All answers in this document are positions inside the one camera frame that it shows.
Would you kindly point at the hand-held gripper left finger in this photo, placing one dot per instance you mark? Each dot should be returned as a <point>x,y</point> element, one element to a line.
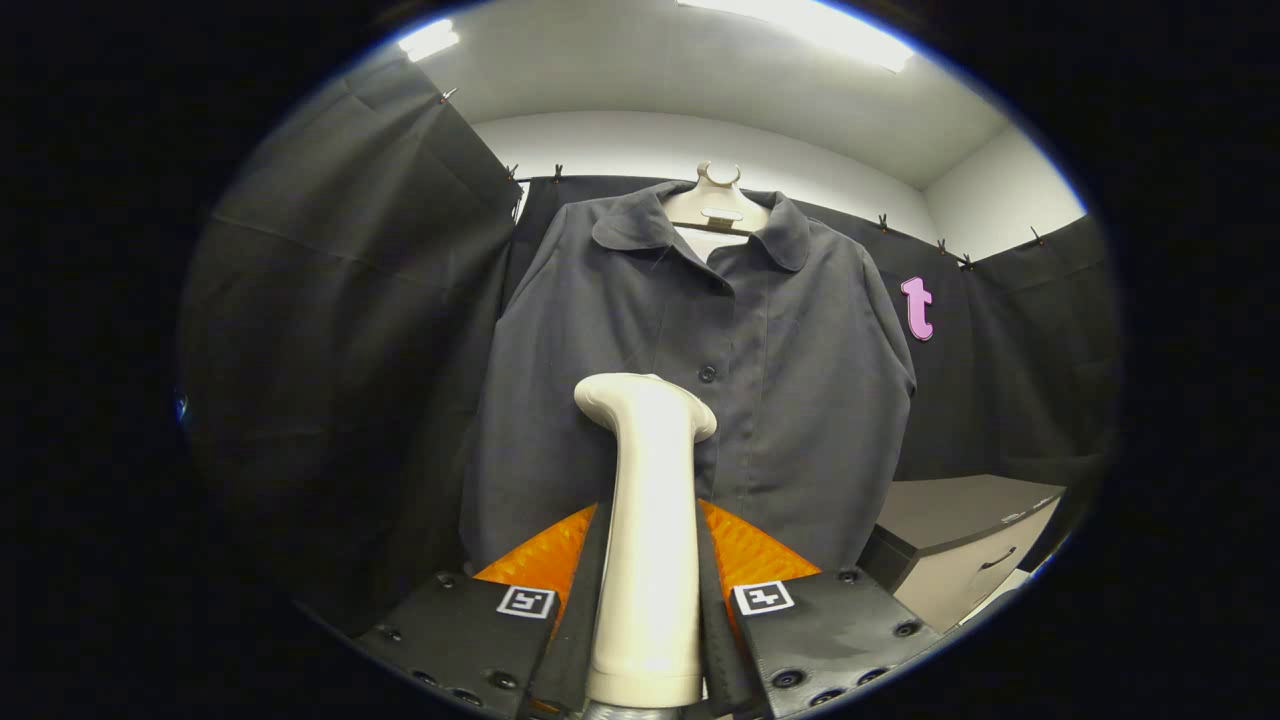
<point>582,610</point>

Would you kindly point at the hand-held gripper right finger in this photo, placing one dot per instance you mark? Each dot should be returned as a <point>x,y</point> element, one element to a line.
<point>718,620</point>

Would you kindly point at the dark grey button shirt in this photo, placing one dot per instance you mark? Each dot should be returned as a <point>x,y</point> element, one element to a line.
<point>810,400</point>

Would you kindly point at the cream clothes hanger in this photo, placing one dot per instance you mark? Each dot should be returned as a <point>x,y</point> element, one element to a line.
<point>715,205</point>

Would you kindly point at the grey top drawer cabinet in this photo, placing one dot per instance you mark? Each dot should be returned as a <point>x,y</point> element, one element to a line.
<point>950,515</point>

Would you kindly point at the black backdrop cloth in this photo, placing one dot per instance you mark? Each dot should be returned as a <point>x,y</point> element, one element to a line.
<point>340,330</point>

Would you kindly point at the small ceiling light panel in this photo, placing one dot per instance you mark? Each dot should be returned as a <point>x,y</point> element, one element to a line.
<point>430,40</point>

